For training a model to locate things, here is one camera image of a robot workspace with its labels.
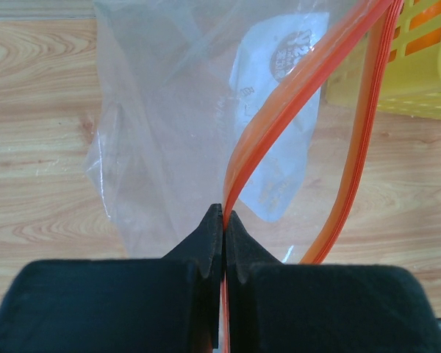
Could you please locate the orange toy carrot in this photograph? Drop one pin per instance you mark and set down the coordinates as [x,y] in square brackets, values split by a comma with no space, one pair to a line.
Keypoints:
[418,28]

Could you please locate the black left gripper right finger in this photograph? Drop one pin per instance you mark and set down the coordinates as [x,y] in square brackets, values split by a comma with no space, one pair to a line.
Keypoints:
[275,307]

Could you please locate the clear zip top bag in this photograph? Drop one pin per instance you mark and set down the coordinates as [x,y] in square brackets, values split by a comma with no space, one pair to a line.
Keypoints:
[216,102]

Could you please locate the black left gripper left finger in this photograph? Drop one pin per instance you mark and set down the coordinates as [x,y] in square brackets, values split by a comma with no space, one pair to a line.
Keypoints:
[167,304]

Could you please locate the yellow plastic shopping basket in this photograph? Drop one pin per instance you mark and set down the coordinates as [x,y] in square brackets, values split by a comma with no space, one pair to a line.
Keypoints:
[412,85]

